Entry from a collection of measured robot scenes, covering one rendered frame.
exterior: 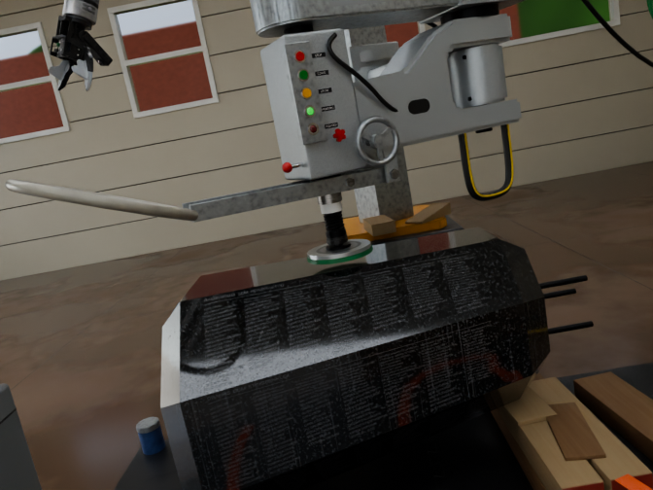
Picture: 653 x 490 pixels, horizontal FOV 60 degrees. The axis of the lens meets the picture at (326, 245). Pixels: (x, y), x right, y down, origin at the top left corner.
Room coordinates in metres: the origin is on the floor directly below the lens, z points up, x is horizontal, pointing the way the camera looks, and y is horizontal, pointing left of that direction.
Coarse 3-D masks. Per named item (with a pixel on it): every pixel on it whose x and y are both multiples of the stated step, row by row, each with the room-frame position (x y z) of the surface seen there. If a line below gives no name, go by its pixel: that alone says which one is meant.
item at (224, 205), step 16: (336, 176) 1.77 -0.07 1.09; (352, 176) 1.78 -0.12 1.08; (368, 176) 1.81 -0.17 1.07; (384, 176) 1.83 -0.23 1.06; (240, 192) 1.75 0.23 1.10; (256, 192) 1.65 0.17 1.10; (272, 192) 1.67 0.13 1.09; (288, 192) 1.69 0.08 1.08; (304, 192) 1.71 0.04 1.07; (320, 192) 1.73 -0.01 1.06; (192, 208) 1.58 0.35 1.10; (208, 208) 1.60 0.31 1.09; (224, 208) 1.61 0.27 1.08; (240, 208) 1.63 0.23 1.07; (256, 208) 1.65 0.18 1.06
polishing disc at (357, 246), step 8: (352, 240) 1.88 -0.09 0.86; (360, 240) 1.85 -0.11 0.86; (368, 240) 1.83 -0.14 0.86; (320, 248) 1.85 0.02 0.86; (352, 248) 1.75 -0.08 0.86; (360, 248) 1.73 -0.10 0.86; (368, 248) 1.76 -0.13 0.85; (312, 256) 1.75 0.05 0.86; (320, 256) 1.73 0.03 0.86; (328, 256) 1.71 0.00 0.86; (336, 256) 1.71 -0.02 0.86; (344, 256) 1.71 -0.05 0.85
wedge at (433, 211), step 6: (432, 204) 2.52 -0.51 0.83; (438, 204) 2.50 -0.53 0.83; (444, 204) 2.47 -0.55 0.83; (426, 210) 2.48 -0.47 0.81; (432, 210) 2.45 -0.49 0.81; (438, 210) 2.42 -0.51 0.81; (444, 210) 2.44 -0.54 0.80; (450, 210) 2.47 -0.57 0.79; (414, 216) 2.46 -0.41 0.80; (420, 216) 2.43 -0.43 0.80; (426, 216) 2.40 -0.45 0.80; (432, 216) 2.40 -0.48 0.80; (438, 216) 2.42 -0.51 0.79; (408, 222) 2.41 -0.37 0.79; (414, 222) 2.39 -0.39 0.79; (420, 222) 2.36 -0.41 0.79; (426, 222) 2.37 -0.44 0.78
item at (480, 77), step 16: (480, 48) 1.99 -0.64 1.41; (496, 48) 2.00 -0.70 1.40; (448, 64) 2.08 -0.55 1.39; (464, 64) 2.00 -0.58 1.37; (480, 64) 1.98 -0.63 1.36; (496, 64) 1.99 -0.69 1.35; (464, 80) 2.01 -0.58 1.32; (480, 80) 1.98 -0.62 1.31; (496, 80) 1.99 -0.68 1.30; (464, 96) 2.01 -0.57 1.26; (480, 96) 1.98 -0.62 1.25; (496, 96) 1.98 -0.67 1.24
